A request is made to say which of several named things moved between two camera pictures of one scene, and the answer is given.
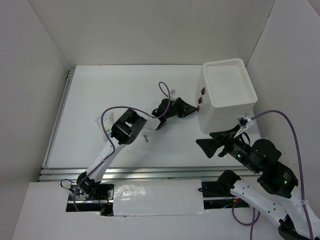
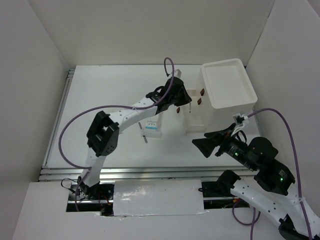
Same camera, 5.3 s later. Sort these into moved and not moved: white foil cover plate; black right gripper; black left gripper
Moved: black left gripper
Not moved: white foil cover plate; black right gripper
